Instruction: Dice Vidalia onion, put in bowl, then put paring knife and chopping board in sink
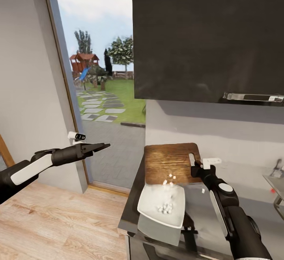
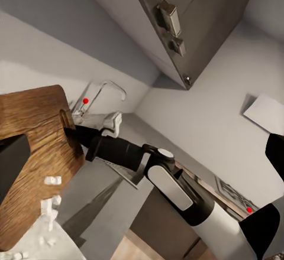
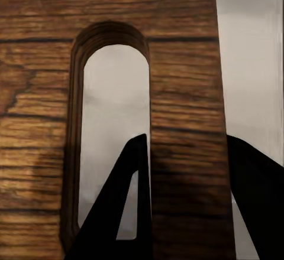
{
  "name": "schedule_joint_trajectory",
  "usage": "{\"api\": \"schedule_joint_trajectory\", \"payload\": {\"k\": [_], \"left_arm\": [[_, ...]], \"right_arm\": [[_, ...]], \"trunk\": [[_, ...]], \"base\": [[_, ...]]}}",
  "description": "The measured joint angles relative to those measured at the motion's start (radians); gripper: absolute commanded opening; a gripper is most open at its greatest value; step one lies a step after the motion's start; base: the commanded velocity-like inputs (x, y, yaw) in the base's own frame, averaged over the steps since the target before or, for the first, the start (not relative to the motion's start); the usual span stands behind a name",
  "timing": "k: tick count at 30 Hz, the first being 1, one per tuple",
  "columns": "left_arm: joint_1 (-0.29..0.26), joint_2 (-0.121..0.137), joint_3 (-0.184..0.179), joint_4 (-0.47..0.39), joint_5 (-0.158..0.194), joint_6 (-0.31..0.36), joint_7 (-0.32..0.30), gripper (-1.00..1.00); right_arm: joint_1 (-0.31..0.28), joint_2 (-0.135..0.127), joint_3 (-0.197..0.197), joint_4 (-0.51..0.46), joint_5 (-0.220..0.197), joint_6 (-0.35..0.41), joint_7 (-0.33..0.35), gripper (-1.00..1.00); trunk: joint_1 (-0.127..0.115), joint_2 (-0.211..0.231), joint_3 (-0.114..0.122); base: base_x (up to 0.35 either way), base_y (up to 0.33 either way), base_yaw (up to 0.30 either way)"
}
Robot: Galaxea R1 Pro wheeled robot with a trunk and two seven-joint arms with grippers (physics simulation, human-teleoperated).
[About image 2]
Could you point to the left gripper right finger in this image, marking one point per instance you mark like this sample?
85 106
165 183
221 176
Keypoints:
275 152

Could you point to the cabinet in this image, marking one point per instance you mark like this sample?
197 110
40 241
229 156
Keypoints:
207 48
171 30

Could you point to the bowl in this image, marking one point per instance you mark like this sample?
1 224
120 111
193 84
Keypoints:
63 249

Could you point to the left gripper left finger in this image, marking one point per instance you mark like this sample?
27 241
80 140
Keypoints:
14 153

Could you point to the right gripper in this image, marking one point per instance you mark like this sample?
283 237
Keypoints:
105 147

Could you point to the cutting board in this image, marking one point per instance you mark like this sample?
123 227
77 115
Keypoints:
41 114

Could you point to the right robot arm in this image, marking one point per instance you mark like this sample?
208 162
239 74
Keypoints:
257 237

